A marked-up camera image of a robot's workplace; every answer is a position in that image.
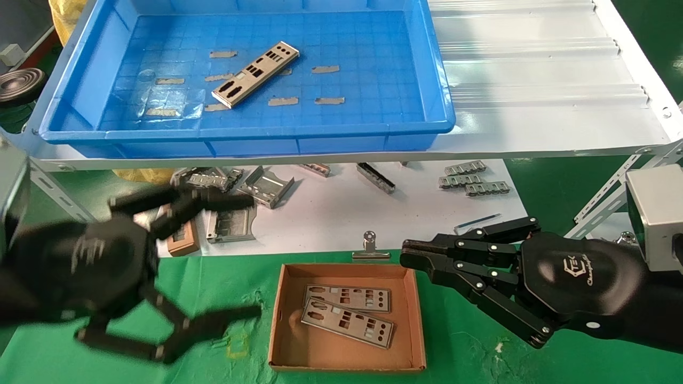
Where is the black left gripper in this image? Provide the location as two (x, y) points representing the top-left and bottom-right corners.
(0, 184), (262, 366)

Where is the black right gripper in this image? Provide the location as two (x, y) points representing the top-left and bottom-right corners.
(400, 216), (683, 354)

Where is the metal port plate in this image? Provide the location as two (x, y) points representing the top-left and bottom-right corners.
(304, 284), (392, 314)
(212, 41), (299, 109)
(300, 298), (395, 350)

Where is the small brown part box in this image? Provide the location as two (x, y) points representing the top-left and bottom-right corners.
(167, 219), (201, 257)

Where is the brown cardboard box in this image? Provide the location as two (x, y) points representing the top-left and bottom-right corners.
(268, 262), (427, 372)

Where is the blue plastic tray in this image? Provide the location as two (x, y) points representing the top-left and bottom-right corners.
(40, 0), (457, 159)

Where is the small white box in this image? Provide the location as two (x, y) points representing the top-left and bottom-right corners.
(0, 44), (25, 66)

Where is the green table cloth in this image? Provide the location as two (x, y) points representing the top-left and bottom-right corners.
(0, 250), (683, 384)

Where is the dark metal bar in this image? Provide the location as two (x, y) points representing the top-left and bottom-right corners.
(356, 163), (396, 194)

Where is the perforated white shelf brace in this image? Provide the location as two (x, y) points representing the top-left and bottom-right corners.
(29, 159), (97, 222)
(565, 140), (683, 239)

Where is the white paper sheet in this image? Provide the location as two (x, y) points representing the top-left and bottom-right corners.
(133, 159), (526, 258)

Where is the white metal shelf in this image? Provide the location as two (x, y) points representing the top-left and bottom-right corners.
(0, 0), (683, 172)

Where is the black round disc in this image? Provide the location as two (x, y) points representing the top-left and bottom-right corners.
(0, 68), (46, 107)

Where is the grey square metal bracket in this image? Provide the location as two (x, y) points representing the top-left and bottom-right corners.
(205, 207), (258, 244)

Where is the flat grey metal frame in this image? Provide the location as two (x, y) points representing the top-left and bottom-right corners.
(211, 168), (245, 195)
(171, 167), (230, 191)

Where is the folded grey metal bracket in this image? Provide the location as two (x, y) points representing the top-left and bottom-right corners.
(236, 165), (295, 209)

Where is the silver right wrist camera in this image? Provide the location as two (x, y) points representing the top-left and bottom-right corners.
(625, 164), (683, 274)

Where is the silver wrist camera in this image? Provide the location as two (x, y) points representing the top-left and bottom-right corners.
(0, 145), (31, 252)
(625, 164), (683, 274)

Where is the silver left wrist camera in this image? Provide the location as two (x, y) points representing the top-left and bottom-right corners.
(0, 145), (31, 252)

